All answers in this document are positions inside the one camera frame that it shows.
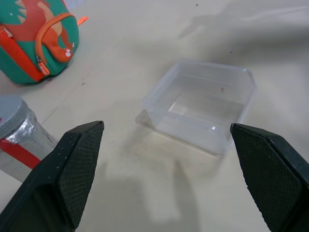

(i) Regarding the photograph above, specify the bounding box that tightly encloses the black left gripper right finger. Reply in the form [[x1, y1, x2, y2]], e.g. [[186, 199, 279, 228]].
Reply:
[[230, 123, 309, 232]]

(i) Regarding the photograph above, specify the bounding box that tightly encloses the grey ribbed plastic jar lid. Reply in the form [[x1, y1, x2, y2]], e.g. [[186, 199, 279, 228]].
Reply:
[[0, 95, 29, 139]]

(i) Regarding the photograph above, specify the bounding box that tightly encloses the clear plastic container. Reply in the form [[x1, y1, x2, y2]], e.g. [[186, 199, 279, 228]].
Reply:
[[140, 61, 257, 156]]

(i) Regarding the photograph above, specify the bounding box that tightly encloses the green orange dinosaur backpack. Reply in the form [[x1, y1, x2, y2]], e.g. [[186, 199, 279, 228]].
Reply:
[[0, 0, 88, 85]]

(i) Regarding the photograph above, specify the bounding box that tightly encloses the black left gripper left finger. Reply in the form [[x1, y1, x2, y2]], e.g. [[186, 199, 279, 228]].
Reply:
[[0, 120, 105, 232]]

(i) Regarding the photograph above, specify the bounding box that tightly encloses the silver jar with red stripe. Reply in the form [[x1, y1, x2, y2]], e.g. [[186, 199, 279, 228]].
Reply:
[[0, 108, 58, 183]]

